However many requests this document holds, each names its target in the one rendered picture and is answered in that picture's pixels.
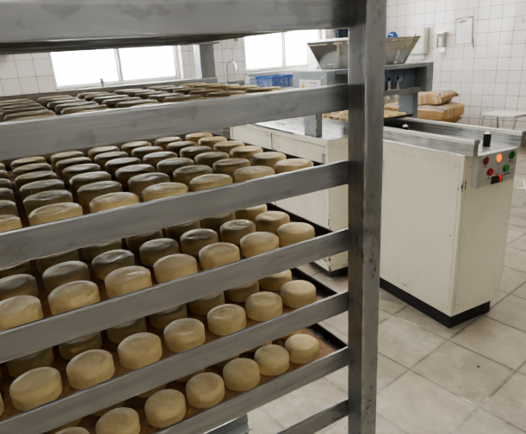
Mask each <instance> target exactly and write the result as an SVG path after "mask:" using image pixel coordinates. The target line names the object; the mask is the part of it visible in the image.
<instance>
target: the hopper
mask: <svg viewBox="0 0 526 434"><path fill-rule="evenodd" d="M421 36H422V35H419V36H404V37H389V38H386V65H396V64H404V63H405V62H406V61H407V59H408V57H409V56H410V54H411V52H412V50H413V48H414V47H415V46H416V44H417V43H418V40H419V39H420V38H421ZM307 45H308V46H309V48H310V50H311V51H312V53H313V56H314V57H315V59H316V60H317V62H318V63H319V66H320V68H321V69H347V68H349V40H331V41H321V42H311V43H307Z"/></svg>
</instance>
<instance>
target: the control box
mask: <svg viewBox="0 0 526 434"><path fill-rule="evenodd" d="M517 149H518V147H514V146H510V147H506V148H501V149H497V150H493V151H489V152H482V153H478V156H476V157H473V168H472V176H471V186H470V187H472V188H476V189H477V188H480V187H484V186H487V185H491V184H494V181H493V178H494V177H496V179H495V178H494V179H495V180H496V181H495V183H501V182H503V181H507V180H511V179H514V176H515V169H516V162H517ZM511 152H514V153H515V156H514V158H510V154H511ZM499 154H501V155H502V159H501V161H499V162H498V161H497V156H498V155H499ZM486 157H488V158H489V162H488V164H484V159H485V158H486ZM506 164H507V165H509V166H510V169H509V170H508V171H507V172H506V171H504V166H505V165H506ZM489 169H493V174H492V175H491V176H488V175H487V172H488V170H489ZM499 176H501V181H500V179H499V178H500V177H499ZM498 177H499V178H498ZM498 180H499V181H500V182H499V181H498ZM492 181H493V182H492Z"/></svg>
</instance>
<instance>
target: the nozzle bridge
mask: <svg viewBox="0 0 526 434"><path fill-rule="evenodd" d="M400 69H403V70H404V72H405V79H404V82H403V83H402V84H400V85H399V89H398V90H396V80H397V77H399V82H400V83H401V82H402V81H403V76H404V73H403V72H402V71H401V70H400ZM392 70H395V72H396V80H395V83H394V84H393V85H391V90H387V82H386V84H385V96H395V95H399V112H406V113H407V114H413V116H411V118H418V92H429V91H432V84H433V71H434V62H405V63H404V64H396V65H385V72H386V73H387V81H388V78H391V84H392V83H393V81H394V72H393V71H392ZM348 83H349V68H347V69H311V70H301V71H293V87H294V88H312V87H319V86H327V85H335V84H348ZM304 127H305V135H308V136H312V137H316V138H318V137H322V114H320V115H309V116H304Z"/></svg>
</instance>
